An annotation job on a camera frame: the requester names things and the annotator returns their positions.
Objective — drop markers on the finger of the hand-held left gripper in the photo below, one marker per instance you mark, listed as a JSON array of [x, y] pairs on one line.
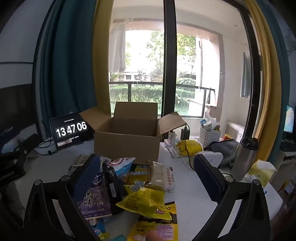
[[30, 141]]

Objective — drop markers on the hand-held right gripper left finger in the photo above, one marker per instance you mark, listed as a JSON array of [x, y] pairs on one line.
[[86, 176]]

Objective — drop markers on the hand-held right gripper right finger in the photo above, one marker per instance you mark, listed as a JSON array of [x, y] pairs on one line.
[[208, 178]]

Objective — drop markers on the clear packet of brown snacks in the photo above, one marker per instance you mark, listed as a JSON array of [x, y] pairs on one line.
[[81, 160]]

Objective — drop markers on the cardboard box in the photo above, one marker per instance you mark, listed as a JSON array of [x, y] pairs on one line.
[[127, 146]]

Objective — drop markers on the green yellow corn snack bag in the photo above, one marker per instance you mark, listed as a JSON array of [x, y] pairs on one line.
[[137, 176]]

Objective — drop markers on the yellow black snack bag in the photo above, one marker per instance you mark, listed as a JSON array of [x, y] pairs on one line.
[[161, 231]]

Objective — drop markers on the white rounded device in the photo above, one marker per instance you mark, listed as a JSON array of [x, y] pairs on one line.
[[214, 158]]

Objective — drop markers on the black snack packet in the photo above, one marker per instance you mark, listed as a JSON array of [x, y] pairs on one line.
[[113, 185]]

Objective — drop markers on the purple snack packet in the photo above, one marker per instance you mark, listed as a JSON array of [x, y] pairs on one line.
[[92, 204]]

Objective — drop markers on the black screen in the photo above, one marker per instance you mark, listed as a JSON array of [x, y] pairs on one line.
[[16, 111]]

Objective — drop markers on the grey cloth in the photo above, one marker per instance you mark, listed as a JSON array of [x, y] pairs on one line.
[[226, 148]]

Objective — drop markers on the yellow printed bag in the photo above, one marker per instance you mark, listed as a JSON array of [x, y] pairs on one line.
[[189, 147]]

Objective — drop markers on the white blue red snack bag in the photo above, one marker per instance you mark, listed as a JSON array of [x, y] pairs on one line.
[[122, 165]]

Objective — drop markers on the steel thermos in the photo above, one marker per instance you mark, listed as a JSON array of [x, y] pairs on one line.
[[242, 160]]

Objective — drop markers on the white plastic basket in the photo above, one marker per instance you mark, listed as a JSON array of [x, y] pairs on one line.
[[209, 138]]

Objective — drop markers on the tablet with clock display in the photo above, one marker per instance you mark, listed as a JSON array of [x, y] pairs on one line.
[[71, 132]]

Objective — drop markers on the white power strip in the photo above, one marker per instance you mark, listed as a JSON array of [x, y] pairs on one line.
[[171, 149]]

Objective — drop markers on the small yellow blue packet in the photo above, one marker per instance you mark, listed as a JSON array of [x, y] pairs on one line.
[[134, 185]]

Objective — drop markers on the clear pastry packet red print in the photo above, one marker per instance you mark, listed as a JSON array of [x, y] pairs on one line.
[[159, 176]]

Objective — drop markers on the black power adapter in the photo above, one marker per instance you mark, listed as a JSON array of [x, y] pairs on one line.
[[185, 134]]

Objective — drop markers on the blue white carton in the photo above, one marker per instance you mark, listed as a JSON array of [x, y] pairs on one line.
[[205, 125]]

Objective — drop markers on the yellow tissue pack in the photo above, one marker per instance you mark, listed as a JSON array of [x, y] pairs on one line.
[[261, 172]]

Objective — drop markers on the white appliance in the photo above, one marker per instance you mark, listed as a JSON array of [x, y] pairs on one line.
[[235, 131]]

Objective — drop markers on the white charger plug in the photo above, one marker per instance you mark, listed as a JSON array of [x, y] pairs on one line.
[[171, 136]]

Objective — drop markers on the yellow snack packet red label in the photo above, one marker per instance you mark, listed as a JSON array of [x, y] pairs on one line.
[[143, 201]]

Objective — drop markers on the teal curtain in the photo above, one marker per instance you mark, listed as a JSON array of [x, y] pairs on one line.
[[69, 69], [281, 69]]

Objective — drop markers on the black keyboard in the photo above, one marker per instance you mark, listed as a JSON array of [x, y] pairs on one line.
[[288, 146]]

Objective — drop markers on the computer monitor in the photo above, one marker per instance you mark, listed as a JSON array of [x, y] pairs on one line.
[[290, 119]]

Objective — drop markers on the yellow curtain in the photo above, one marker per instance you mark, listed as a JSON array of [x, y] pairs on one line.
[[266, 92], [101, 58]]

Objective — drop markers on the balcony railing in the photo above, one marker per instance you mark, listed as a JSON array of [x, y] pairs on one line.
[[138, 83]]

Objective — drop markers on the hanging grey towel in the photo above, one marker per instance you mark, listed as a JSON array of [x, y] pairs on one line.
[[245, 76]]

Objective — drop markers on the hanging white garment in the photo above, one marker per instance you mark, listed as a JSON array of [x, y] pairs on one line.
[[116, 51]]

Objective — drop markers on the black door frame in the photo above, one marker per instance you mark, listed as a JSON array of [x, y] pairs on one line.
[[253, 81]]

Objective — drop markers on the black window post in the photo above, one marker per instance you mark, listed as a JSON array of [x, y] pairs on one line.
[[168, 58]]

